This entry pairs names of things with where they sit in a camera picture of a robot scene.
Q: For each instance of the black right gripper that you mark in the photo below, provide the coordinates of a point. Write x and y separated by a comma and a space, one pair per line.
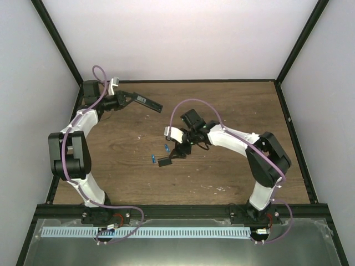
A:
179, 151

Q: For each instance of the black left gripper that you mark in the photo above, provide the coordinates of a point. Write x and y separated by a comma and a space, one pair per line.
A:
120, 100

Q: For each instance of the black remote control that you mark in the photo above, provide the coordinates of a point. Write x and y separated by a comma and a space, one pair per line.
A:
153, 105

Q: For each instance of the black battery cover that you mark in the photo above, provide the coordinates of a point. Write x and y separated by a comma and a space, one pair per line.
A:
164, 161

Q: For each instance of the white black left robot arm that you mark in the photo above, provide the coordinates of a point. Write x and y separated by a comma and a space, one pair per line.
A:
70, 158

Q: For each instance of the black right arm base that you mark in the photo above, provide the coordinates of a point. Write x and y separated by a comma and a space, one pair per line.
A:
248, 214

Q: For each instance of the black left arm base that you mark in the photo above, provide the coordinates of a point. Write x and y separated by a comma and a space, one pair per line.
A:
99, 216

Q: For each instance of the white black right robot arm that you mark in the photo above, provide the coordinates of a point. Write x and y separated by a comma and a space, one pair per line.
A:
267, 159

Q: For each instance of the clear acrylic front panel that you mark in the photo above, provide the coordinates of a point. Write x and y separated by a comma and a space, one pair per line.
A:
307, 242

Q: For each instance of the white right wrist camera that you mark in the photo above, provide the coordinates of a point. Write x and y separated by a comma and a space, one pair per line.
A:
173, 133

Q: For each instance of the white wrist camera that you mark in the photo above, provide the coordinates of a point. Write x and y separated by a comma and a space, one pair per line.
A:
173, 133
114, 82

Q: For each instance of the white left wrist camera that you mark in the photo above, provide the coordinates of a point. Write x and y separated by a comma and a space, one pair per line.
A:
114, 82

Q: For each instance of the light blue slotted cable duct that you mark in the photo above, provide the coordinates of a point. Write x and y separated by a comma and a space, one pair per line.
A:
148, 232

